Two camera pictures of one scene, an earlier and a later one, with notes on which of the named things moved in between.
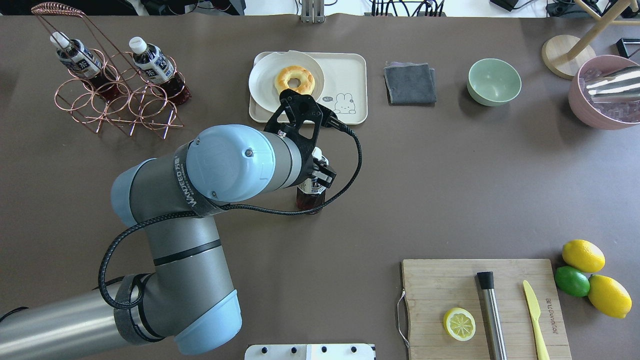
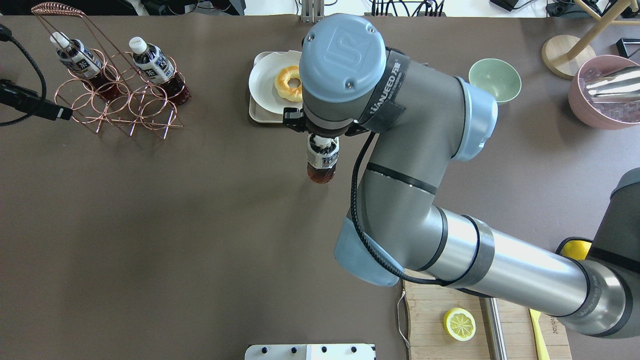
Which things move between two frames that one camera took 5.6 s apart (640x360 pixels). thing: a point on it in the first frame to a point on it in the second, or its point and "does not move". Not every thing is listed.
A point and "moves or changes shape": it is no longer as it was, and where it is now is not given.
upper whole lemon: (584, 255) does not move
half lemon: (459, 323) does not move
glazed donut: (306, 79) does not move
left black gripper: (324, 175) to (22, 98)
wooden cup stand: (568, 56) does not move
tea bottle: (310, 196) moves or changes shape
